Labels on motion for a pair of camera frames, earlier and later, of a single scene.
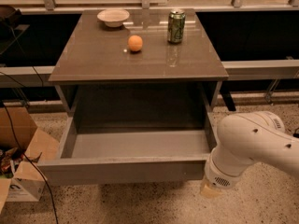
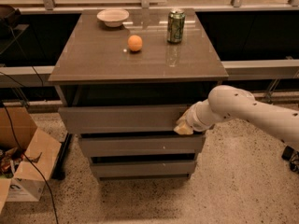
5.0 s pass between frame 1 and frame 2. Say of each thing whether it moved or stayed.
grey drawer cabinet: stayed
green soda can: stayed
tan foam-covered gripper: moved
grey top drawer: moved
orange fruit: stayed
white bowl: stayed
